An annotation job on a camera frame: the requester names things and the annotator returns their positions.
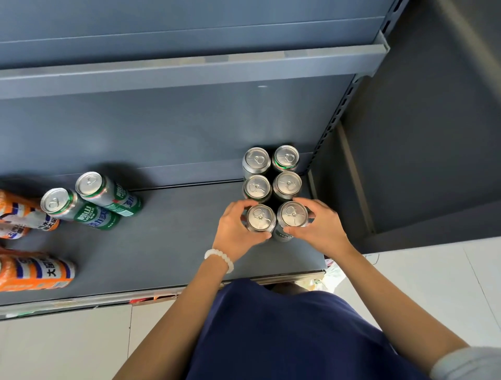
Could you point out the light grey shirt sleeve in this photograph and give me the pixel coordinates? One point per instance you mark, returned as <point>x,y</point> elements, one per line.
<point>469,366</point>

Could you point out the person's right hand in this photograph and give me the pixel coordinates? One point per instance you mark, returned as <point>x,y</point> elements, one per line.
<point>327,231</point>

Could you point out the orange striped soda can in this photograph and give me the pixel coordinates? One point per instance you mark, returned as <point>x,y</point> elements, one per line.
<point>35,274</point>
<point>19,252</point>

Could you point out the grey metal shelf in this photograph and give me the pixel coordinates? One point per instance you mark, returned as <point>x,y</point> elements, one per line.
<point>176,242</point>

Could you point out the navy blue shirt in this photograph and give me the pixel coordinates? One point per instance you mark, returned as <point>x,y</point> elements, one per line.
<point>293,340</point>

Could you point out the person's left forearm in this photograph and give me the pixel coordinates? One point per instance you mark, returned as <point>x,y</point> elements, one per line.
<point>172,325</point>

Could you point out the person's right forearm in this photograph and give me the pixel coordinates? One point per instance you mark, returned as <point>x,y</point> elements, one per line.
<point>391,309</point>

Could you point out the dark grey shelf unit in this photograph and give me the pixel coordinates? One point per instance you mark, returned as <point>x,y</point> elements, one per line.
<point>422,156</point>

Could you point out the group of orange cans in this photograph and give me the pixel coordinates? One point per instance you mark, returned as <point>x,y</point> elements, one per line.
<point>19,213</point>

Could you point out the person's left hand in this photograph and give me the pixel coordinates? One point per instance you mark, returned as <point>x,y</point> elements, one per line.
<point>231,235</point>

